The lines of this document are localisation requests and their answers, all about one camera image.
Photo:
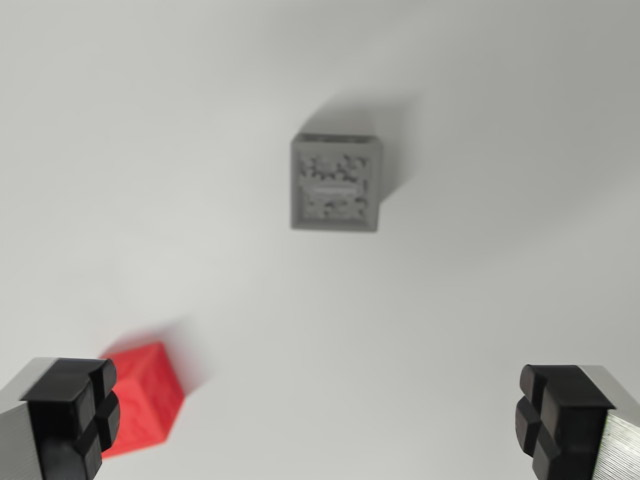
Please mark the red cube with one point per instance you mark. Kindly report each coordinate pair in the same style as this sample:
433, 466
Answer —
147, 400

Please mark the grey embossed cube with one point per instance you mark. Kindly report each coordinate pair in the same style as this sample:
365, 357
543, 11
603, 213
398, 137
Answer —
335, 185

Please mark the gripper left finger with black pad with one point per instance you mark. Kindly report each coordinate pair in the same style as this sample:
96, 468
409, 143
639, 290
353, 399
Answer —
55, 425

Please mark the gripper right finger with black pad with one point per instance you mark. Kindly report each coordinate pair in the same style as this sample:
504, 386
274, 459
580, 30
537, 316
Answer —
575, 425

